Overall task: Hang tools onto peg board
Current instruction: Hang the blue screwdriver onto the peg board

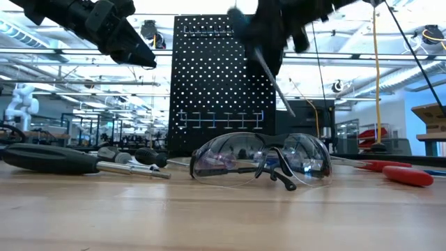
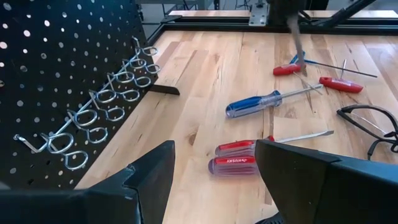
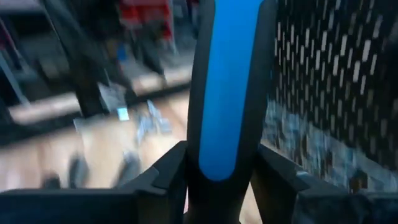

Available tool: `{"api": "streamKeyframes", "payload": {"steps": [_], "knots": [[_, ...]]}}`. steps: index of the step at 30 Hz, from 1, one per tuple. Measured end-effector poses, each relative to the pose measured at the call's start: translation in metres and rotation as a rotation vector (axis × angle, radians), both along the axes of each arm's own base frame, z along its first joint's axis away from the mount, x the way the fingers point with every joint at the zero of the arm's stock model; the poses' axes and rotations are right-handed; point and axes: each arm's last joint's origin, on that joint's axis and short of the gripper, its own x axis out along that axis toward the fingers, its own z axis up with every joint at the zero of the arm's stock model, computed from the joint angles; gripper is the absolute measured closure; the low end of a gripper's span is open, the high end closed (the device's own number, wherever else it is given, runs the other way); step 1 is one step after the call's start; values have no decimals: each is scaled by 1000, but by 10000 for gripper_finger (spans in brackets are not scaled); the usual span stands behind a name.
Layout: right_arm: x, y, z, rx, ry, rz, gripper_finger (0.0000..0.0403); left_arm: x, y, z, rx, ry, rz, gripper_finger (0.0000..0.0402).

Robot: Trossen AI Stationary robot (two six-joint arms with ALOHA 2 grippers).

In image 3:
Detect black aluminium table frame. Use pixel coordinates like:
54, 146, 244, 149
0, 81, 193, 146

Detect blue black handled screwdriver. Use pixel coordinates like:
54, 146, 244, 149
185, 0, 278, 224

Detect long chrome socket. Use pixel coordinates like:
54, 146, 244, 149
146, 99, 160, 124
136, 116, 154, 142

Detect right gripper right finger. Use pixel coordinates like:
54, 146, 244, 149
250, 144, 398, 224

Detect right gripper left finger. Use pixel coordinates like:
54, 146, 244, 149
0, 140, 188, 224

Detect silver metal base bracket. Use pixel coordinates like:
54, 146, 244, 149
98, 82, 130, 123

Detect black metal pegboard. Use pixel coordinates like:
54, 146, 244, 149
269, 0, 398, 175

